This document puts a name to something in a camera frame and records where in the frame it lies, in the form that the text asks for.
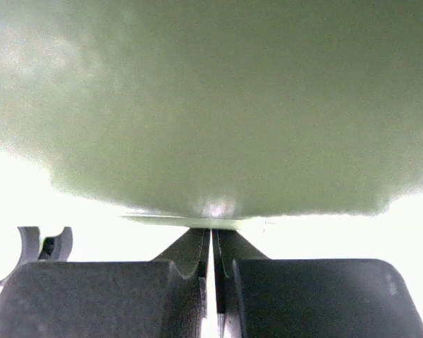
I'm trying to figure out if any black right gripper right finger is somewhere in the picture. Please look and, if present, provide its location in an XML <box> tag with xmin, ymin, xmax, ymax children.
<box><xmin>211</xmin><ymin>230</ymin><xmax>423</xmax><ymax>338</ymax></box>

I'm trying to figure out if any green suitcase blue lining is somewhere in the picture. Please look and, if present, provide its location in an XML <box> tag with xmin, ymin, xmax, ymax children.
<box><xmin>0</xmin><ymin>1</ymin><xmax>423</xmax><ymax>223</ymax></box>

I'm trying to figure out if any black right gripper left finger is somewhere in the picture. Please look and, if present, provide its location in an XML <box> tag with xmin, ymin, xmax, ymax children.
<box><xmin>0</xmin><ymin>229</ymin><xmax>210</xmax><ymax>337</ymax></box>

